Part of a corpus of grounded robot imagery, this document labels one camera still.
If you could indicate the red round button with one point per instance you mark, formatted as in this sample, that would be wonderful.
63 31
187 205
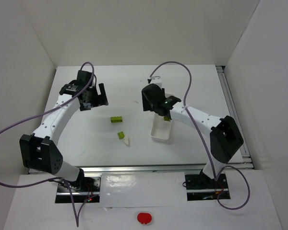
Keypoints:
144 218

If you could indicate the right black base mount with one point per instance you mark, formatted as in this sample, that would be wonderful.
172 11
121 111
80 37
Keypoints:
202 188

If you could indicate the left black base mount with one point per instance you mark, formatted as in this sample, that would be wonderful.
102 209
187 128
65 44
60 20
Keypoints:
90 191

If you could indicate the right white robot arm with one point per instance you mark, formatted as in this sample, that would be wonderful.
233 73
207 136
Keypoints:
224 136

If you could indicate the aluminium rail right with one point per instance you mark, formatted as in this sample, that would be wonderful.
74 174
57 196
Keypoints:
244 151

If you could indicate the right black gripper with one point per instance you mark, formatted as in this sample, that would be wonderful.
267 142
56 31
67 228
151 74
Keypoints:
147 103

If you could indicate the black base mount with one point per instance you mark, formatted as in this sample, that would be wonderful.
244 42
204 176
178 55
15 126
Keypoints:
202 188
90 191

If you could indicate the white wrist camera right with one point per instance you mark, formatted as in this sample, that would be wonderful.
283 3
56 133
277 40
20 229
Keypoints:
155 80

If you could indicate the white lego piece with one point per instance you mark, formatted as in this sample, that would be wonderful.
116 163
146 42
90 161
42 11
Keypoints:
126 141

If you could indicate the white divided tray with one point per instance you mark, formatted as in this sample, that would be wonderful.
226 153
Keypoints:
161 129

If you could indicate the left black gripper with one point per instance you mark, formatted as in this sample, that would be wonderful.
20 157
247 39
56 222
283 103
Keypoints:
96 96

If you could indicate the aluminium rail front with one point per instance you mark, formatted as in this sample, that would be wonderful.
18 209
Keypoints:
148 168

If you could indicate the small green lego cube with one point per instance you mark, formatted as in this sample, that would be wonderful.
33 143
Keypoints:
167 118

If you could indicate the aluminium rail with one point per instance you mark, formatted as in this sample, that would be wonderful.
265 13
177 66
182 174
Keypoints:
244 151
148 168

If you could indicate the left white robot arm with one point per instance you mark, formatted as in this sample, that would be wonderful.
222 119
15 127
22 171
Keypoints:
39 150

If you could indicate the long green lego brick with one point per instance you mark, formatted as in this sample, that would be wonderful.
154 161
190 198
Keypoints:
116 119

